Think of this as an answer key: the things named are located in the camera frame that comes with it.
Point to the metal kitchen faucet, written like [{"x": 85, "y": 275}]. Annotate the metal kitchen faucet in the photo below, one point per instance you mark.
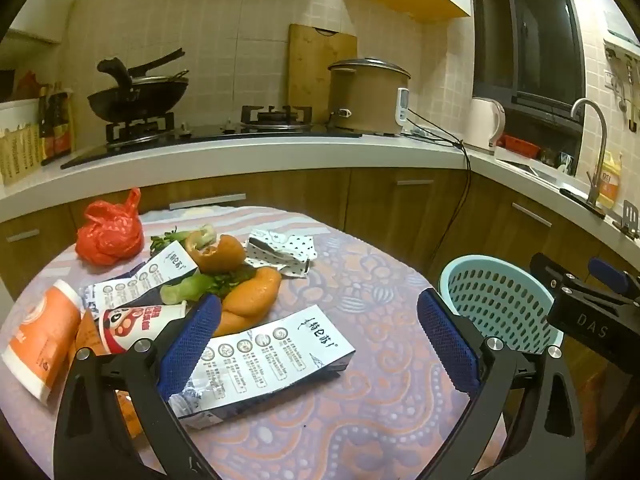
[{"x": 597, "y": 160}]

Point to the red plastic tray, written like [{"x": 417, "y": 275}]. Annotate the red plastic tray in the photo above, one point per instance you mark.
[{"x": 520, "y": 145}]

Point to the black wok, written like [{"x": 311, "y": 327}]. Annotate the black wok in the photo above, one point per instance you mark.
[{"x": 135, "y": 102}]

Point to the wooden cutting board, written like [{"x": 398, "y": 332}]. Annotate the wooden cutting board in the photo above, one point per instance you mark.
[{"x": 315, "y": 70}]

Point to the black slotted spatula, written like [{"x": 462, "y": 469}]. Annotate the black slotted spatula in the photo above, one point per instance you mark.
[{"x": 631, "y": 215}]

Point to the dark window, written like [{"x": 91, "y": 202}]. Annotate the dark window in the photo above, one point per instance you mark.
[{"x": 525, "y": 35}]

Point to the polka dot crushed carton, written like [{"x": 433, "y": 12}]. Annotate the polka dot crushed carton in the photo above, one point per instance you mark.
[{"x": 285, "y": 250}]

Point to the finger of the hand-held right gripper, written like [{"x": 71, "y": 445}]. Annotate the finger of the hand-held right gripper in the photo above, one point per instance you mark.
[
  {"x": 550, "y": 266},
  {"x": 607, "y": 271}
]

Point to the red white cartoon packet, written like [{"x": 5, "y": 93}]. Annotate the red white cartoon packet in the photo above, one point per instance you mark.
[{"x": 132, "y": 325}]

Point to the white water heater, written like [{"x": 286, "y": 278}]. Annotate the white water heater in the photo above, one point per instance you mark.
[{"x": 615, "y": 5}]

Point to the orange and white paper cup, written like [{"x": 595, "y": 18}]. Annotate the orange and white paper cup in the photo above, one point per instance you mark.
[{"x": 40, "y": 340}]

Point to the long orange peel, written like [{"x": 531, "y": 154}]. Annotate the long orange peel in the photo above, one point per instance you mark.
[{"x": 255, "y": 295}]

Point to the white printed snack bag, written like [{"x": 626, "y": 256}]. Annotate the white printed snack bag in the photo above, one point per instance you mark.
[{"x": 270, "y": 355}]

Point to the yellow dish soap bottle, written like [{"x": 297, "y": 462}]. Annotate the yellow dish soap bottle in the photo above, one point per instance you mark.
[{"x": 610, "y": 185}]

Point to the red plastic bag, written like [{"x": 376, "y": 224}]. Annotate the red plastic bag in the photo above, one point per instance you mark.
[{"x": 107, "y": 235}]

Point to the patterned tablecloth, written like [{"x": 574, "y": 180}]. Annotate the patterned tablecloth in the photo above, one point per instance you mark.
[{"x": 350, "y": 410}]

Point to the small white carton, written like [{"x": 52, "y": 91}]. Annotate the small white carton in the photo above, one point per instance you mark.
[{"x": 150, "y": 280}]

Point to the green vegetable stem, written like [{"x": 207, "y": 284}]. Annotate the green vegetable stem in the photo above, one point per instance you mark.
[{"x": 197, "y": 236}]

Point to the beige rice cooker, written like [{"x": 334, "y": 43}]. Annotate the beige rice cooker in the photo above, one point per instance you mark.
[{"x": 370, "y": 100}]

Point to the yellow woven storage basket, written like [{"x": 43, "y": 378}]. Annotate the yellow woven storage basket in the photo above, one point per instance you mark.
[{"x": 20, "y": 152}]

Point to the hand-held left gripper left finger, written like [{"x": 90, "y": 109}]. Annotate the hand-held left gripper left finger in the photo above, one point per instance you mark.
[{"x": 190, "y": 345}]

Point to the wall utensil rack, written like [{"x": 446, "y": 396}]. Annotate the wall utensil rack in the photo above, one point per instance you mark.
[{"x": 622, "y": 52}]

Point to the curled orange peel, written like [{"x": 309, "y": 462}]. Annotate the curled orange peel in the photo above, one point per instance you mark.
[{"x": 225, "y": 255}]

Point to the black gas stove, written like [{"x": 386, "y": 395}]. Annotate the black gas stove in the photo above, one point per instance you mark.
[{"x": 225, "y": 132}]

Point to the green leafy vegetable scrap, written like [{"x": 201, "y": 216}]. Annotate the green leafy vegetable scrap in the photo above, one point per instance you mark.
[{"x": 176, "y": 292}]

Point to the teal plastic waste basket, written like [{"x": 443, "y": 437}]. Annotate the teal plastic waste basket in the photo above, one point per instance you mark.
[{"x": 500, "y": 290}]

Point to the white electric kettle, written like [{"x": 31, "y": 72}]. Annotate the white electric kettle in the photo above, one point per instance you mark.
[{"x": 482, "y": 125}]

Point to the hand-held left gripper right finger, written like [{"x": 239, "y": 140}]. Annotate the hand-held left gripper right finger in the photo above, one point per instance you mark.
[{"x": 447, "y": 345}]

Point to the dark sauce bottle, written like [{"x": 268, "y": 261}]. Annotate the dark sauce bottle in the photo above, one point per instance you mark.
[
  {"x": 46, "y": 125},
  {"x": 62, "y": 125}
]

